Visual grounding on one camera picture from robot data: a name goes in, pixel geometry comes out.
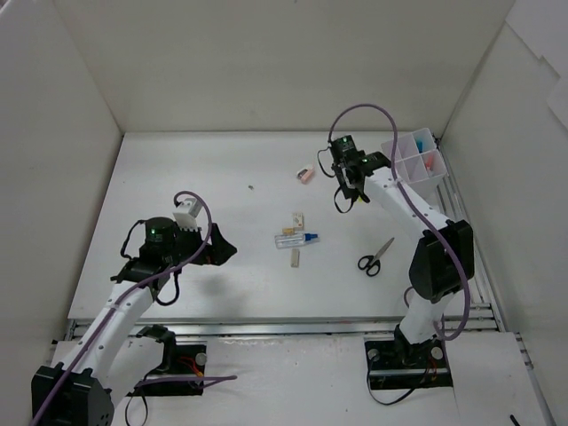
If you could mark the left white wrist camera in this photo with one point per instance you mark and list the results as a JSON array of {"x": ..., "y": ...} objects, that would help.
[{"x": 186, "y": 213}]

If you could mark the aluminium rail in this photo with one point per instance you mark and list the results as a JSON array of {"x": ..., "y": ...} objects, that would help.
[
  {"x": 271, "y": 327},
  {"x": 482, "y": 295}
]

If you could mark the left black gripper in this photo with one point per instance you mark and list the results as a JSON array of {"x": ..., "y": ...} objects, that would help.
[{"x": 206, "y": 247}]

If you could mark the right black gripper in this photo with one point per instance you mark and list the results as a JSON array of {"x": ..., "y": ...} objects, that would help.
[{"x": 351, "y": 178}]

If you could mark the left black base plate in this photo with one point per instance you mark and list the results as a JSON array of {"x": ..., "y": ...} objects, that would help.
[{"x": 189, "y": 361}]

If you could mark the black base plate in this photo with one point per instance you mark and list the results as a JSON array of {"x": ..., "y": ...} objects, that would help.
[
  {"x": 189, "y": 361},
  {"x": 387, "y": 371}
]

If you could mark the white compartment organizer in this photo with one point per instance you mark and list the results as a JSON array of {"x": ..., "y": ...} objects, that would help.
[{"x": 410, "y": 166}]

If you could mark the aluminium rail right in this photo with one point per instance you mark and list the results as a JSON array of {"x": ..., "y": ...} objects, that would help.
[{"x": 482, "y": 295}]

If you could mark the aluminium rail front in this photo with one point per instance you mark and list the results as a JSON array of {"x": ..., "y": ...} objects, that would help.
[{"x": 271, "y": 327}]

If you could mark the black handled scissors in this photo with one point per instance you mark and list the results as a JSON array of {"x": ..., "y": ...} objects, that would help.
[{"x": 371, "y": 264}]

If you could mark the pink white eraser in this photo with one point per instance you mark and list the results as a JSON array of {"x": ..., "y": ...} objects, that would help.
[{"x": 305, "y": 174}]

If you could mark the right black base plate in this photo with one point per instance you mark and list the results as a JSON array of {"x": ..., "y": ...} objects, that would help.
[{"x": 387, "y": 371}]

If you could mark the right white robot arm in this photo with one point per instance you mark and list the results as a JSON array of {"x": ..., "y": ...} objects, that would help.
[{"x": 443, "y": 261}]

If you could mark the clear glue bottle blue cap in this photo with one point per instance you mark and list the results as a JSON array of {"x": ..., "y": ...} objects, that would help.
[{"x": 295, "y": 240}]

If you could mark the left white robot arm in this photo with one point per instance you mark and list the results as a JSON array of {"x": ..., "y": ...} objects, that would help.
[{"x": 85, "y": 387}]

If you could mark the beige eraser stick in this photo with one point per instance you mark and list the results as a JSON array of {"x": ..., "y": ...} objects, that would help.
[{"x": 295, "y": 256}]

